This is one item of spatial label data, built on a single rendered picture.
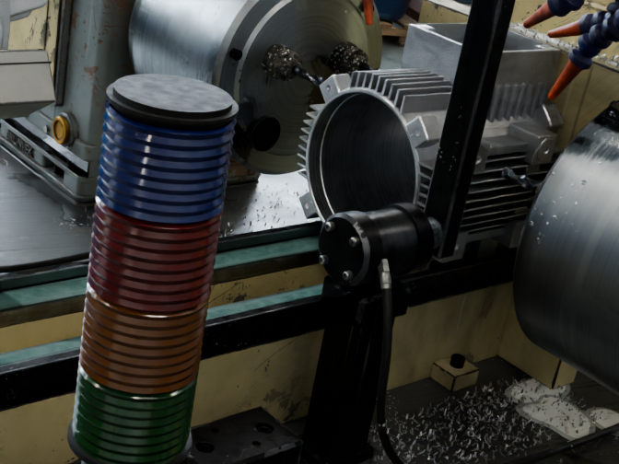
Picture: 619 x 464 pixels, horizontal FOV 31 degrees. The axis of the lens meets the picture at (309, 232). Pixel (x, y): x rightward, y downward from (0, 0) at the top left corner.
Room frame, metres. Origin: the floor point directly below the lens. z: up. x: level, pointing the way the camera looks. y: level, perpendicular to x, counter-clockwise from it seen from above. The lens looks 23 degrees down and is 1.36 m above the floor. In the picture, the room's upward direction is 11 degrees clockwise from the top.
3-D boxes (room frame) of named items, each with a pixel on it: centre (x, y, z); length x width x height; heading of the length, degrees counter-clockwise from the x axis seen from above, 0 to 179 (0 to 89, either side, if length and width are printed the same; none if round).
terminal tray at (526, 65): (1.10, -0.14, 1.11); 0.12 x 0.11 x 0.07; 134
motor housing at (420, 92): (1.07, -0.11, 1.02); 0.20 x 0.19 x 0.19; 134
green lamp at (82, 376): (0.48, 0.07, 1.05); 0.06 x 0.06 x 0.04
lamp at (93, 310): (0.48, 0.07, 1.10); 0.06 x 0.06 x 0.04
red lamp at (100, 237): (0.48, 0.07, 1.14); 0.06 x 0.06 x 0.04
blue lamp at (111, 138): (0.48, 0.07, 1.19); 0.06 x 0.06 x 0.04
